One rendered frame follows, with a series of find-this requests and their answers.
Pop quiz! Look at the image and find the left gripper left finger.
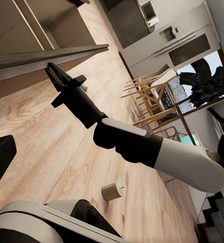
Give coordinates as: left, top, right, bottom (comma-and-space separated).
0, 134, 17, 180

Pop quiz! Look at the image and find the pillar candle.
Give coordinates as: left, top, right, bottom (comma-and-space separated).
101, 181, 124, 201

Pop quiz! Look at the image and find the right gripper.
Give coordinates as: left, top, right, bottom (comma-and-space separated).
45, 62, 94, 118

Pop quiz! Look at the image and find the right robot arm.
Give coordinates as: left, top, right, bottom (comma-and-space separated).
45, 62, 224, 193

